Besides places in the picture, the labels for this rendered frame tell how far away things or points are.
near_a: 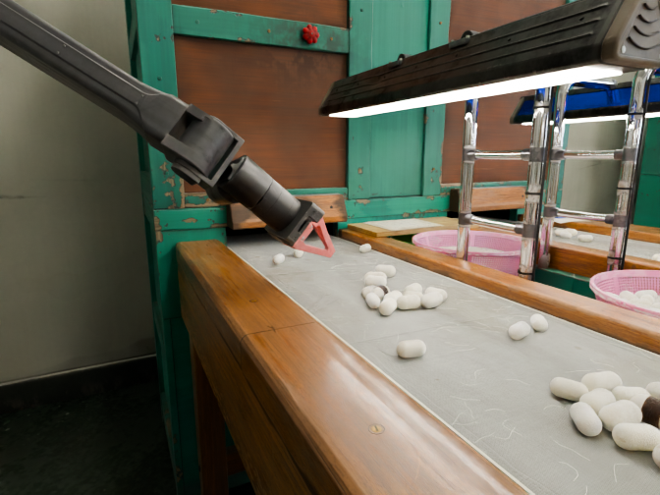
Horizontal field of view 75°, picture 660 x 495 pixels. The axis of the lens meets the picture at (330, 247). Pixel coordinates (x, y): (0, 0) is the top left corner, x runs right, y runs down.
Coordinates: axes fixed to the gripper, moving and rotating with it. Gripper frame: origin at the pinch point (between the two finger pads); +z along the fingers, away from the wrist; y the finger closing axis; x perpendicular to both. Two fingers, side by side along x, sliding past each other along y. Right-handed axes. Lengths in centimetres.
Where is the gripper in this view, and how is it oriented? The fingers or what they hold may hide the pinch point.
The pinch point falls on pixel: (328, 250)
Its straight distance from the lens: 68.6
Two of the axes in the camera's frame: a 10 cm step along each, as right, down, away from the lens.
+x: -5.9, 8.0, -1.3
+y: -4.4, -1.8, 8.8
